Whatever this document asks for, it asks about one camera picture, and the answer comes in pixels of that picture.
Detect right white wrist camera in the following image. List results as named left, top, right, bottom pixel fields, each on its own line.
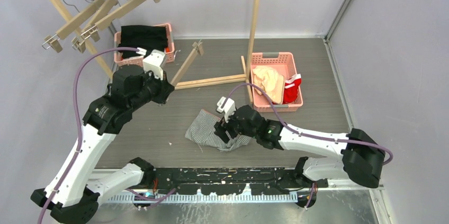
left=216, top=96, right=236, bottom=122

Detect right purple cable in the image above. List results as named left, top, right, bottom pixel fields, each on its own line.
left=221, top=83, right=394, bottom=166

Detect grey striped underwear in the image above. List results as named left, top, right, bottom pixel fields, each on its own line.
left=185, top=109, right=251, bottom=152

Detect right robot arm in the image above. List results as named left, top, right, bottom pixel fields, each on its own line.
left=214, top=105, right=387, bottom=189

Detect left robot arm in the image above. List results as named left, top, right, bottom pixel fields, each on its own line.
left=31, top=65, right=174, bottom=223

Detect wooden clip hanger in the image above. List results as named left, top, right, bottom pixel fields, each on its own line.
left=80, top=0, right=160, bottom=41
left=170, top=40, right=204, bottom=87
left=72, top=0, right=119, bottom=53
left=42, top=0, right=105, bottom=52

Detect beige underwear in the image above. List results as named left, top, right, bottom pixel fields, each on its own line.
left=252, top=66, right=285, bottom=104

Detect empty wooden clip hanger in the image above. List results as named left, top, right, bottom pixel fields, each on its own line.
left=42, top=0, right=105, bottom=52

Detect pink basket with black clothes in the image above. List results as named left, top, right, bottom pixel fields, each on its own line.
left=114, top=23, right=176, bottom=69

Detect red white underwear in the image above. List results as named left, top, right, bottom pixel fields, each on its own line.
left=283, top=74, right=302, bottom=104

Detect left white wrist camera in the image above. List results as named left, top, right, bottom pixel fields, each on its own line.
left=136, top=48, right=167, bottom=80

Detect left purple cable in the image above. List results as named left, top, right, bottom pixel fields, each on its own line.
left=37, top=47, right=148, bottom=224

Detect pink plastic basket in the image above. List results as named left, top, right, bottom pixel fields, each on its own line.
left=250, top=52, right=303, bottom=112

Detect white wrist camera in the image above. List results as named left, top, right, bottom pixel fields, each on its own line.
left=216, top=96, right=236, bottom=122
left=136, top=48, right=167, bottom=80

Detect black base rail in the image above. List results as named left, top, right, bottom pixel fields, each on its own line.
left=131, top=167, right=312, bottom=195

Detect wooden clothes rack frame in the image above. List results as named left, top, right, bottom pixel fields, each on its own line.
left=50, top=0, right=259, bottom=89

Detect purple cable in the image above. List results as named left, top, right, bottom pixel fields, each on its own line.
left=37, top=47, right=148, bottom=224
left=221, top=83, right=394, bottom=166

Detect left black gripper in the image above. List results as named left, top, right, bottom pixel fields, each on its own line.
left=129, top=68, right=173, bottom=112

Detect black folded clothes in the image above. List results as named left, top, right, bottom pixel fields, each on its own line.
left=118, top=25, right=169, bottom=52

